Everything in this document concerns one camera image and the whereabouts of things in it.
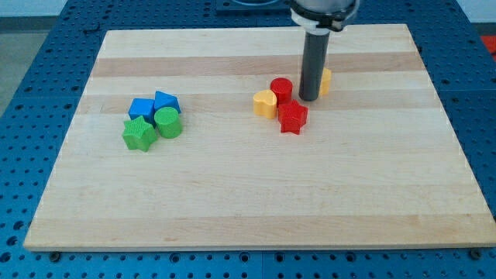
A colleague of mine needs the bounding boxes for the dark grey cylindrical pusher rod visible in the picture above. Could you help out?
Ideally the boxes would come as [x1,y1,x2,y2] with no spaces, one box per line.
[298,33,330,102]

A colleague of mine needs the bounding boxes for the green cylinder block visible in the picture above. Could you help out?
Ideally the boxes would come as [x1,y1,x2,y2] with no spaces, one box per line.
[154,107,183,139]

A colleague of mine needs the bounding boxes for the green star block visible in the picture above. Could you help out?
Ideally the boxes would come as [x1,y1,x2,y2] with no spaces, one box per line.
[122,116,157,152]

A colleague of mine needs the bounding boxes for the yellow hexagon block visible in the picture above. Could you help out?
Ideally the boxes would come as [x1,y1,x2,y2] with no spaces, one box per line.
[319,67,332,96]

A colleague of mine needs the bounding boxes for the yellow heart block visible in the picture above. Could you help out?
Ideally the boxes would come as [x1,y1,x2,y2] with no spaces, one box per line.
[253,89,277,119]

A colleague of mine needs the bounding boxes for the blue triangle block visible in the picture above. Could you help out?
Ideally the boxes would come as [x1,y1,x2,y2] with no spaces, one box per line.
[154,91,181,114]

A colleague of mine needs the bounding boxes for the light wooden board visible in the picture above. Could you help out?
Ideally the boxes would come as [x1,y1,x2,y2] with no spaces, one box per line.
[24,24,495,252]

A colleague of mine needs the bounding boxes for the red cylinder block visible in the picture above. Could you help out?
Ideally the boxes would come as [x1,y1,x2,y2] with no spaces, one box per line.
[270,77,293,106]

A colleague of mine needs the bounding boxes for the red star block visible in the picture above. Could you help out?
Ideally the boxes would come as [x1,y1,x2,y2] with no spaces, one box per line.
[277,100,308,135]

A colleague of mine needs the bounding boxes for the blue cube block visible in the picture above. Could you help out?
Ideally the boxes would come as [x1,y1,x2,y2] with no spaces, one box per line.
[128,98,156,126]

